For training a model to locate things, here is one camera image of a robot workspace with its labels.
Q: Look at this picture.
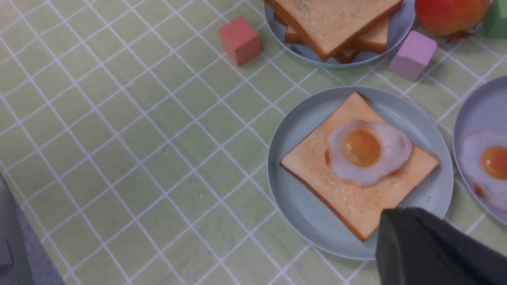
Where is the light blue bread plate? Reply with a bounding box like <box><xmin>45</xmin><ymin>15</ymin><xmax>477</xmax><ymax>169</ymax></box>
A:
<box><xmin>264</xmin><ymin>0</ymin><xmax>415</xmax><ymax>69</ymax></box>

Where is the green cube block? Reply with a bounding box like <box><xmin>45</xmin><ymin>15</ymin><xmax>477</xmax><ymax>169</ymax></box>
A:
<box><xmin>483</xmin><ymin>0</ymin><xmax>507</xmax><ymax>38</ymax></box>

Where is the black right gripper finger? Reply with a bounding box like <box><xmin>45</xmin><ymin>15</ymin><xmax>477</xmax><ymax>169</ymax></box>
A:
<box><xmin>375</xmin><ymin>207</ymin><xmax>507</xmax><ymax>285</ymax></box>

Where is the teal empty serving plate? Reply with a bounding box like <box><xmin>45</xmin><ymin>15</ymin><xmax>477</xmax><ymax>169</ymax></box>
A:
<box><xmin>267</xmin><ymin>86</ymin><xmax>454</xmax><ymax>260</ymax></box>

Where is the salmon red cube block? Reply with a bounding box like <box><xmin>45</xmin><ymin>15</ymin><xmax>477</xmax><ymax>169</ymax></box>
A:
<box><xmin>218</xmin><ymin>16</ymin><xmax>261</xmax><ymax>67</ymax></box>

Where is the fried egg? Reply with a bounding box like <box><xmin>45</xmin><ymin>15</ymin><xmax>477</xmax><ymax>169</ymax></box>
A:
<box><xmin>325</xmin><ymin>120</ymin><xmax>413</xmax><ymax>186</ymax></box>
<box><xmin>459</xmin><ymin>131</ymin><xmax>507</xmax><ymax>213</ymax></box>

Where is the grey-blue egg plate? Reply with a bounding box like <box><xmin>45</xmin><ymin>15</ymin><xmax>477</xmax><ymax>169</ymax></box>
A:
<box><xmin>453</xmin><ymin>76</ymin><xmax>507</xmax><ymax>224</ymax></box>

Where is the green checkered tablecloth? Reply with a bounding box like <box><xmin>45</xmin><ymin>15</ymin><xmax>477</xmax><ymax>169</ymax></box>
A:
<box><xmin>0</xmin><ymin>0</ymin><xmax>506</xmax><ymax>285</ymax></box>

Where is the pink cube block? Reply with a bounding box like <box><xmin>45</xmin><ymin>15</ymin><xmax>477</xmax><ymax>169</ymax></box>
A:
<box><xmin>388</xmin><ymin>30</ymin><xmax>438</xmax><ymax>82</ymax></box>

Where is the red tomato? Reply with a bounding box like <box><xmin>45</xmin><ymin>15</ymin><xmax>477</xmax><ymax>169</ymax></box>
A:
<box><xmin>415</xmin><ymin>0</ymin><xmax>491</xmax><ymax>43</ymax></box>

